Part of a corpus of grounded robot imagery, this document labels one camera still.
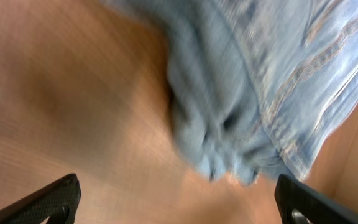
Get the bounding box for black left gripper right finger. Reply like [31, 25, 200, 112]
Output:
[274, 174, 358, 224]

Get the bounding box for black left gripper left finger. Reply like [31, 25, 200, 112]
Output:
[0, 174, 81, 224]

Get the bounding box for light blue denim jeans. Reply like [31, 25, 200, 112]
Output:
[108, 0, 358, 185]

